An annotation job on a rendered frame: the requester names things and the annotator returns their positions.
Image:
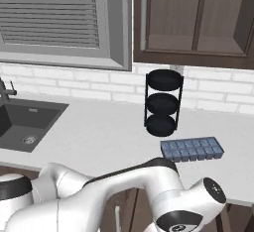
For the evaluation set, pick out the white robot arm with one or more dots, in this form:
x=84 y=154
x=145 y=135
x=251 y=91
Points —
x=132 y=186

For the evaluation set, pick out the dark brown drawer front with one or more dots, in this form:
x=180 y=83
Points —
x=132 y=209

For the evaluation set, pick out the blue ice cube tray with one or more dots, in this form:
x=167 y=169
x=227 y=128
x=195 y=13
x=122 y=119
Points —
x=192 y=149

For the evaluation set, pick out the dark grey sink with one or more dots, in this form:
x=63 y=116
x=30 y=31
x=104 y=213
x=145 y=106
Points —
x=25 y=123

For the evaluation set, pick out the grey window with blinds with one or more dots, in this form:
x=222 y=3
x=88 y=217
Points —
x=63 y=19

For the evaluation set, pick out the dark brown cupboard door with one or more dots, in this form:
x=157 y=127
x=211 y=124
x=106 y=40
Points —
x=195 y=18

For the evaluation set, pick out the dark grey tap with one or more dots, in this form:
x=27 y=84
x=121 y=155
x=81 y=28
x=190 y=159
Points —
x=6 y=92

